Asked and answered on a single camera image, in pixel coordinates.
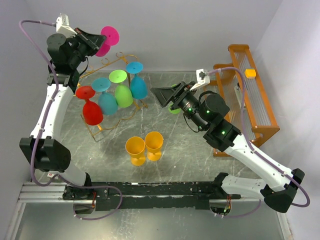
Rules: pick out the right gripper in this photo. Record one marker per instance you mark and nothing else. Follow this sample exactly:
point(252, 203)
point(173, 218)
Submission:
point(181, 90)

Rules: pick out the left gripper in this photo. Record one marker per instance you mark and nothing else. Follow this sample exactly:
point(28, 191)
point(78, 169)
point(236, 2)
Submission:
point(93, 41)

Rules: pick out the magenta wine glass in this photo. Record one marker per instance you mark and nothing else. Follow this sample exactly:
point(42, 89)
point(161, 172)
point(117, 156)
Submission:
point(112, 38)

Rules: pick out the green wine glass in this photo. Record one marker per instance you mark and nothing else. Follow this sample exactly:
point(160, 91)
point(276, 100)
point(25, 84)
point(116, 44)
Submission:
point(122, 92)
point(173, 111)

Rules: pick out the dark blue wine glass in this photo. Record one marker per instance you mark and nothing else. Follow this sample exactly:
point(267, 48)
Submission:
point(138, 87)

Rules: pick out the light blue wine glass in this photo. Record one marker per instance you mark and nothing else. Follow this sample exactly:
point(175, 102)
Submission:
point(106, 100)

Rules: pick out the red wine glass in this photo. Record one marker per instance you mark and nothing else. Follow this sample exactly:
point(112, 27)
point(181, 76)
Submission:
point(91, 111)

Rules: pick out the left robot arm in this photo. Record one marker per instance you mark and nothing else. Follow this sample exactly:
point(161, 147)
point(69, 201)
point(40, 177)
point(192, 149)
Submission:
point(43, 148)

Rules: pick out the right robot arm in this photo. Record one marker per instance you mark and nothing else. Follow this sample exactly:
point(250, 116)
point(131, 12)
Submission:
point(277, 185)

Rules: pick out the right orange wine glass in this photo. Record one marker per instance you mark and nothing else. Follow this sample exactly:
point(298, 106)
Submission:
point(153, 143)

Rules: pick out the orange wine glass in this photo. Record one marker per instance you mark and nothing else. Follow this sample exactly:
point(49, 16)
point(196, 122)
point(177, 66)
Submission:
point(135, 147)
point(153, 143)

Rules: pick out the white item on rack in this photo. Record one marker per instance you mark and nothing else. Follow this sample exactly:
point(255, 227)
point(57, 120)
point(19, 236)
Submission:
point(239, 94)

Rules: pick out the left orange wine glass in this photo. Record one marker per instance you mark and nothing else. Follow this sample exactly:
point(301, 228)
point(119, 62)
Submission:
point(135, 147)

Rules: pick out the orange wooden tiered rack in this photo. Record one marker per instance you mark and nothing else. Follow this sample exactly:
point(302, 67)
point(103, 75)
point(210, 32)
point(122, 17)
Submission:
point(256, 111)

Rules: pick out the yellow cube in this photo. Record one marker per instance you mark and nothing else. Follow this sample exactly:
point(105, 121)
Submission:
point(250, 73)

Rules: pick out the white box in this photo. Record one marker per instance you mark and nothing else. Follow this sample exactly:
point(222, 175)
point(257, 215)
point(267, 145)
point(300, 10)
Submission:
point(50, 175)

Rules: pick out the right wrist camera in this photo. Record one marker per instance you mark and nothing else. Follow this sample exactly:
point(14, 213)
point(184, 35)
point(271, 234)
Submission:
point(202, 79)

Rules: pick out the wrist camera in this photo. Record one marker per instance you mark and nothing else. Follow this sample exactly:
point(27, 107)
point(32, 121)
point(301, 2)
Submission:
point(63, 26)
point(202, 79)

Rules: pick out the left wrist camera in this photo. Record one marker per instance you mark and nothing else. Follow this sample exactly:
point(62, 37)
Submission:
point(63, 26)

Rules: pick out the gold wire glass rack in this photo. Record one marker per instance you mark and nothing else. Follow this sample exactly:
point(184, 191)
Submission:
point(138, 103)

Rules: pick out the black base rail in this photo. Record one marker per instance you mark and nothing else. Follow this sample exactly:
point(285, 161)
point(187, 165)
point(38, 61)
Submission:
point(149, 195)

